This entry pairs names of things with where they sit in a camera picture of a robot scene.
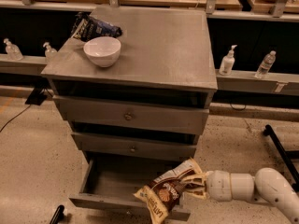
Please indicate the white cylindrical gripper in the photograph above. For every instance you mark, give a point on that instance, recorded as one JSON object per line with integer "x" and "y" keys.
{"x": 219, "y": 185}

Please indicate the brown chip bag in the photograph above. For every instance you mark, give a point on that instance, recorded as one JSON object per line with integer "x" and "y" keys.
{"x": 163, "y": 193}

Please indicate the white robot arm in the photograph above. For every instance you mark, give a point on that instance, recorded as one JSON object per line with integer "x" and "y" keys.
{"x": 266, "y": 187}

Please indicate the grey middle drawer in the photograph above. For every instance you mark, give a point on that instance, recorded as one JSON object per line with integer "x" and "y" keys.
{"x": 134, "y": 147}

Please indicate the grey top drawer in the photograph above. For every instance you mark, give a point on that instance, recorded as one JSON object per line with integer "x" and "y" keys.
{"x": 162, "y": 118}

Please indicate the grey open bottom drawer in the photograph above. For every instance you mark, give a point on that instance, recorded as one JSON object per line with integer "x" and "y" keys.
{"x": 111, "y": 181}

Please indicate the grey wooden drawer cabinet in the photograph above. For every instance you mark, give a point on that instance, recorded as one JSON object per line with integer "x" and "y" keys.
{"x": 165, "y": 59}

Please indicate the dark blue chip bag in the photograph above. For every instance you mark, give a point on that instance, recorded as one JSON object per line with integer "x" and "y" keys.
{"x": 87, "y": 28}

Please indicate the black stand leg right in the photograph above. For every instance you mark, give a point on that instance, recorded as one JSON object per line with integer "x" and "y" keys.
{"x": 287, "y": 156}

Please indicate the white pump lotion bottle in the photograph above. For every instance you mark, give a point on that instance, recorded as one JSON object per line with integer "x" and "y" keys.
{"x": 227, "y": 62}

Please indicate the clear plastic water bottle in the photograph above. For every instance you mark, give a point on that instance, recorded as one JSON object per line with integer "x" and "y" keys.
{"x": 266, "y": 64}

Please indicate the black bar bottom left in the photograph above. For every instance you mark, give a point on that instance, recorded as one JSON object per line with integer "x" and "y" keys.
{"x": 58, "y": 215}

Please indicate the white ceramic bowl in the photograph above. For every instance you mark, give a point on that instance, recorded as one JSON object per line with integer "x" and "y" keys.
{"x": 103, "y": 51}

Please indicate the black box on floor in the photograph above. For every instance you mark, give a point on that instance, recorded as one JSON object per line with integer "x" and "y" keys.
{"x": 36, "y": 97}

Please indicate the clear pump sanitizer bottle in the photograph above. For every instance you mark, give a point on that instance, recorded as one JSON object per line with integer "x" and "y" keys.
{"x": 49, "y": 51}

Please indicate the clear pump bottle far left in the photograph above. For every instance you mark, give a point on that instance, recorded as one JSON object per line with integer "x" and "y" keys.
{"x": 12, "y": 50}

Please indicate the grey metal shelf rail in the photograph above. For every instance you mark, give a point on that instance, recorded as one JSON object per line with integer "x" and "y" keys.
{"x": 274, "y": 83}

